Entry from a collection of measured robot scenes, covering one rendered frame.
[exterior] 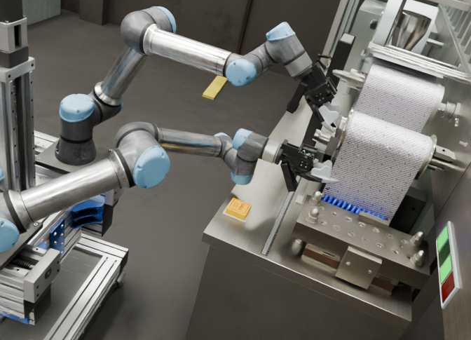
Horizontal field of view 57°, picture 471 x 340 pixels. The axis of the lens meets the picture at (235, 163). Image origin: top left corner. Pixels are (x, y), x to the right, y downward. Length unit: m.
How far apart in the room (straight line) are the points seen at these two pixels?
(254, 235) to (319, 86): 0.51
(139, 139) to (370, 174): 0.71
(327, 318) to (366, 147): 0.54
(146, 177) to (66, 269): 1.04
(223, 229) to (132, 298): 1.03
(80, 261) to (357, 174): 1.35
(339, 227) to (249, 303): 0.40
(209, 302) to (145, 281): 0.88
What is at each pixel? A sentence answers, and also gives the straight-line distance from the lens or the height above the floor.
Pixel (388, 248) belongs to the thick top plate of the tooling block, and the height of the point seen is 1.03.
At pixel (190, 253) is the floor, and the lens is 2.57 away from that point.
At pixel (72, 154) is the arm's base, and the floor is 0.86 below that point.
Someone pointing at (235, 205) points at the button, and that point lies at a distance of 1.47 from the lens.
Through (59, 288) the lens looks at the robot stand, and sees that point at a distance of 2.09.
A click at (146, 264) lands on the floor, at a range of 2.48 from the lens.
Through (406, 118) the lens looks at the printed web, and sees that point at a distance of 1.59.
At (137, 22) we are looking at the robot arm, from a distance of 1.40.
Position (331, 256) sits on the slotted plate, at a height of 0.95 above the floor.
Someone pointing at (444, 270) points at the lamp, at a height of 1.18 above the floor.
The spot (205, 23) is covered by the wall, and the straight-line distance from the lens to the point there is 5.55.
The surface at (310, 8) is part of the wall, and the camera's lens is 5.30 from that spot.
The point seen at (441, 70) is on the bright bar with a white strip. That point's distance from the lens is 1.62.
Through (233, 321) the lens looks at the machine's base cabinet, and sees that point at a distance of 1.59.
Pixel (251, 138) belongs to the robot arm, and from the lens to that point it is 1.42.
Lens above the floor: 1.81
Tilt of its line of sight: 32 degrees down
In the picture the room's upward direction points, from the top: 15 degrees clockwise
